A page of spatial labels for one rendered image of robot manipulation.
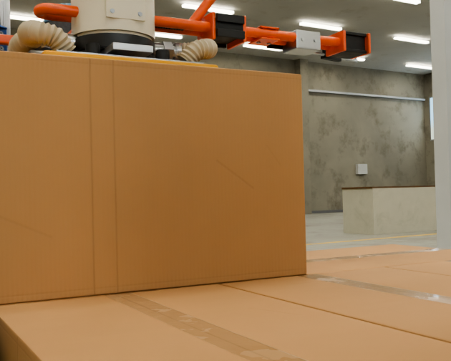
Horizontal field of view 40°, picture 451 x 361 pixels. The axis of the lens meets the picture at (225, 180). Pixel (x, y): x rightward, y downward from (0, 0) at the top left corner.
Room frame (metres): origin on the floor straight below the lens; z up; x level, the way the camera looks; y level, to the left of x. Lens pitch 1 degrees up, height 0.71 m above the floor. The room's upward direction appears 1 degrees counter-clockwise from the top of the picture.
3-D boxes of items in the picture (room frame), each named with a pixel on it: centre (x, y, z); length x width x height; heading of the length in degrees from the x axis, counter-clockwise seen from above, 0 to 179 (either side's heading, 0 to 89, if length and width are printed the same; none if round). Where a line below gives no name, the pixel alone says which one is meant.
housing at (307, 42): (1.50, -0.19, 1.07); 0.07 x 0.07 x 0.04; 27
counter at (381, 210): (10.54, -3.01, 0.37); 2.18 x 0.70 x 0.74; 121
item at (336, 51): (1.56, -0.31, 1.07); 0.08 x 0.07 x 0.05; 117
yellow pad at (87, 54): (1.20, 0.18, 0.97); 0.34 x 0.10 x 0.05; 117
